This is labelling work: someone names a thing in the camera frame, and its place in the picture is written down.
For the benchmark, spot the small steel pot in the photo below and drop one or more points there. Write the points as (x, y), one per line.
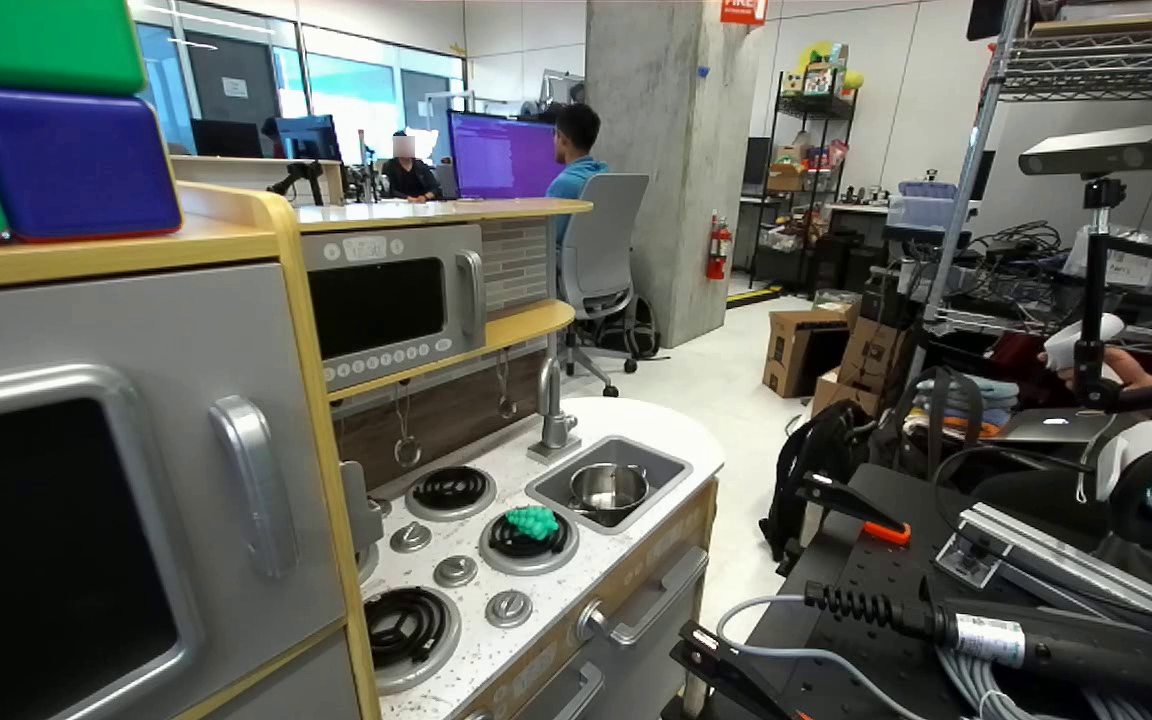
(608, 491)

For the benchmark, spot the toy kitchen stove counter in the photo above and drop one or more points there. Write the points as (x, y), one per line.
(576, 632)

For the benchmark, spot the grey office chair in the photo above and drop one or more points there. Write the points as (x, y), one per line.
(599, 275)

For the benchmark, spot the silver toy faucet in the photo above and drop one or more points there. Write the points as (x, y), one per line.
(554, 423)

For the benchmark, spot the red fire extinguisher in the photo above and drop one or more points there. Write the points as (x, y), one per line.
(717, 248)

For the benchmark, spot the black coil burner rear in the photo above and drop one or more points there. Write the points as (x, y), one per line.
(448, 492)

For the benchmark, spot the black coil burner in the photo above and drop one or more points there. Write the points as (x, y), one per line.
(448, 492)
(415, 632)

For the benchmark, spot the toy microwave oven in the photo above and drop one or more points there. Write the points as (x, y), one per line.
(392, 299)

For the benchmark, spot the purple computer monitor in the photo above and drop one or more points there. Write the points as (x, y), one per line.
(498, 158)

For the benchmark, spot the cardboard box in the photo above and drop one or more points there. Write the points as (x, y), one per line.
(802, 346)

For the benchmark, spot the person in blue shirt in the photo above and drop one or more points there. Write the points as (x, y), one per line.
(576, 128)

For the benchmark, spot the person in dark shirt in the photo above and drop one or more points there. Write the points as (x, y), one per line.
(411, 174)

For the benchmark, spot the black orange clamp tool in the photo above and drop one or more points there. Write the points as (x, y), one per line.
(874, 521)

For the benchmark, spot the black coil burner front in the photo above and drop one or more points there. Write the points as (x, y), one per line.
(415, 632)

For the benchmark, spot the black storage shelf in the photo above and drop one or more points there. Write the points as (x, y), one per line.
(805, 160)

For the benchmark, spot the grey toy oven door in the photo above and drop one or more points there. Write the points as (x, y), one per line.
(162, 521)

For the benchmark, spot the purple toy block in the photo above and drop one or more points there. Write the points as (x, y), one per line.
(81, 167)

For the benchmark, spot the green toy block top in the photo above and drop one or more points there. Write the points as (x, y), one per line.
(70, 44)

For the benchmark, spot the camera on black stand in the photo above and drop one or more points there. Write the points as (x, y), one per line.
(1100, 160)

